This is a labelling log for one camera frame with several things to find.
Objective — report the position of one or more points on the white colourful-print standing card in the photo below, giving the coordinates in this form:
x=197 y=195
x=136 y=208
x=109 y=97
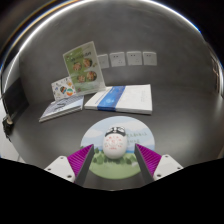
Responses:
x=63 y=89

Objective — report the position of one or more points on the round landscape-print mouse pad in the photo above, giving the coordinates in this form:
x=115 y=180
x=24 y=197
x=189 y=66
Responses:
x=113 y=166

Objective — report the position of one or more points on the white wall sockets group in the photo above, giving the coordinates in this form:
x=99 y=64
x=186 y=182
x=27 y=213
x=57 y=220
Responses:
x=134 y=58

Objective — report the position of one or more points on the grey striped book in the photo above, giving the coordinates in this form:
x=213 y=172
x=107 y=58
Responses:
x=61 y=108

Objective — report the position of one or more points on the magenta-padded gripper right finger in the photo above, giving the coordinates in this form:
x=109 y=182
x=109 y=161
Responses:
x=166 y=166

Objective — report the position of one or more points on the green standing menu sign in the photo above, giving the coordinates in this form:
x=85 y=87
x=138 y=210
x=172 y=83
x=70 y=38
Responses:
x=83 y=68

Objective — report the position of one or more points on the black flat wall panel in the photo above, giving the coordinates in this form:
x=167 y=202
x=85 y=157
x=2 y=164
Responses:
x=15 y=98

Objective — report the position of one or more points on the white book with blue band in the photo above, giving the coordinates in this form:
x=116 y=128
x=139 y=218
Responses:
x=126 y=98

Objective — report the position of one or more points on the white panda-face computer mouse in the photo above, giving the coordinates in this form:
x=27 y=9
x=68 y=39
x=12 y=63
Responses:
x=115 y=146

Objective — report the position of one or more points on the white ceiling light strip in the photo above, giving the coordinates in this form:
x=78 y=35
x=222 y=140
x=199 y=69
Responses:
x=66 y=9

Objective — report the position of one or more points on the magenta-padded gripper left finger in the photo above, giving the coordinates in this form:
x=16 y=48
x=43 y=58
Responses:
x=60 y=166

